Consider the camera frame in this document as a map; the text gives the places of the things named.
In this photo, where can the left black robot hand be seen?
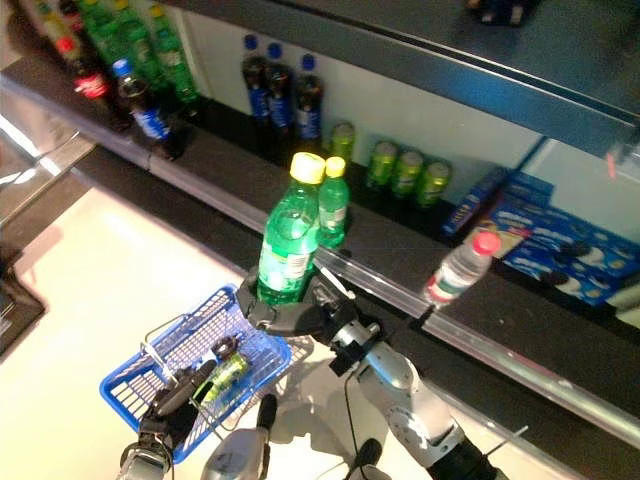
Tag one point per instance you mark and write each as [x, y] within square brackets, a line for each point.
[170, 415]

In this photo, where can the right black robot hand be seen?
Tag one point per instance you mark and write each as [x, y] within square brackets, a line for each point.
[295, 320]

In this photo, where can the blue plastic shopping basket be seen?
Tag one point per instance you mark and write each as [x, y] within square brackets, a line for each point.
[125, 390]

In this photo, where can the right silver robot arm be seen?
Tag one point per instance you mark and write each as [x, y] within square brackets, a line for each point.
[395, 380]

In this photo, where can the dark bottle in basket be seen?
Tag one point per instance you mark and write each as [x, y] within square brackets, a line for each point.
[227, 372]

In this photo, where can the yellow-green drink can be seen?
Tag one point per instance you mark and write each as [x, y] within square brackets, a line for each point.
[381, 165]
[434, 185]
[343, 142]
[407, 175]

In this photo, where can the silver robot torso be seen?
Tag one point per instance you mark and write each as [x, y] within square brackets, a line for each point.
[235, 455]

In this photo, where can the water bottle red cap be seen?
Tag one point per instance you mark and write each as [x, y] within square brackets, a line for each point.
[457, 275]

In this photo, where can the dark grey shelf unit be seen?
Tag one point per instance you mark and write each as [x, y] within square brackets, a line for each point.
[20, 310]

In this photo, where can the narrow blue cookie box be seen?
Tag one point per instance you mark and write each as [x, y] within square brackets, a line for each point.
[472, 205]

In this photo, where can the dark stone plinth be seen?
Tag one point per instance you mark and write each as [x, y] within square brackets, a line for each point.
[30, 210]

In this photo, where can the flat blue cookie box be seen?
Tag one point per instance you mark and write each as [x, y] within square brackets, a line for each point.
[540, 200]
[575, 270]

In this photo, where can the cola bottle red label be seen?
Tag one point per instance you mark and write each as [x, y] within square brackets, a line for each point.
[92, 87]
[70, 17]

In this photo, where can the dark blue snack bag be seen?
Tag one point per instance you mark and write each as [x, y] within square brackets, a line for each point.
[495, 10]

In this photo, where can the black base shelf clear rail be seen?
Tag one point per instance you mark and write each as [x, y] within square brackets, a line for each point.
[200, 225]

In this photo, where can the black shelf board clear rail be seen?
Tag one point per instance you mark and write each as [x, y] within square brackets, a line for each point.
[40, 85]
[225, 150]
[550, 350]

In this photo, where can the black shelf board without rail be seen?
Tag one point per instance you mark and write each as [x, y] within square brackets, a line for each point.
[450, 65]

